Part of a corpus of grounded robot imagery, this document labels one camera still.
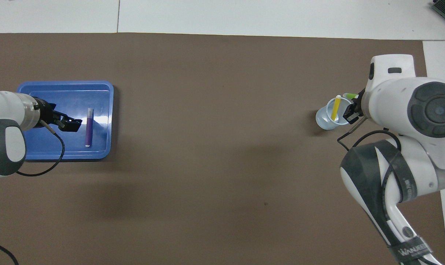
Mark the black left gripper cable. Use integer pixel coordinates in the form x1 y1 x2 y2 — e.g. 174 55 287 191
0 119 66 265

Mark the blue plastic tray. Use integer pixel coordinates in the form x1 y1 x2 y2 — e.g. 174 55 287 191
16 81 114 160

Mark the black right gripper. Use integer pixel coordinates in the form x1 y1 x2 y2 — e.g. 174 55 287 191
343 88 371 124

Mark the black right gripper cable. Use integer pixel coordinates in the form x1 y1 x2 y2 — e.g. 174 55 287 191
337 117 434 265

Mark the brown table mat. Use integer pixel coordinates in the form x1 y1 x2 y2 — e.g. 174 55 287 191
0 32 445 265

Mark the translucent plastic cup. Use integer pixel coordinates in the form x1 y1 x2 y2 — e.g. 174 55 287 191
315 96 351 131

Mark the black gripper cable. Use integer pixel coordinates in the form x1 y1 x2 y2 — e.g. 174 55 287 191
337 117 434 265
0 119 66 265

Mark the purple pen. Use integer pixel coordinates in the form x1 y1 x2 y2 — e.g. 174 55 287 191
85 107 95 148

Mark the yellow pen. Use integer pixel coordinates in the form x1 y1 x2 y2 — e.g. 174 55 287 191
331 95 342 122

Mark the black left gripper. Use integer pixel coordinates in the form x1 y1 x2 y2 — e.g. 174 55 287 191
33 97 83 133

